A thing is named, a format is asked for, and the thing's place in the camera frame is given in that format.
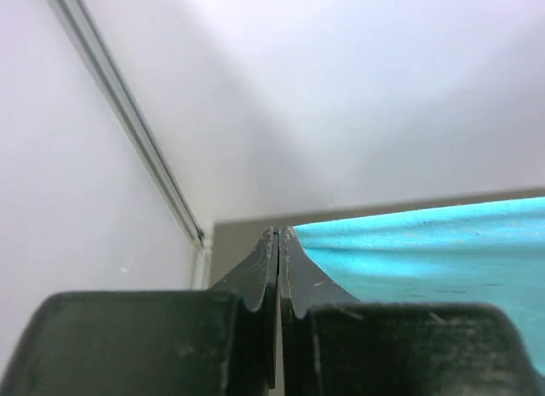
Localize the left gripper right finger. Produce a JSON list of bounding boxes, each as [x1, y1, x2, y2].
[[278, 227, 359, 395]]

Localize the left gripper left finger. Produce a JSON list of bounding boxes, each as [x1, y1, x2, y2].
[[204, 228, 279, 390]]

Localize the bright cyan t shirt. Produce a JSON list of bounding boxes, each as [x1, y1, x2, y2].
[[295, 198, 544, 370]]

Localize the left aluminium frame post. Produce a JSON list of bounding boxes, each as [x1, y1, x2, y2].
[[47, 0, 213, 290]]

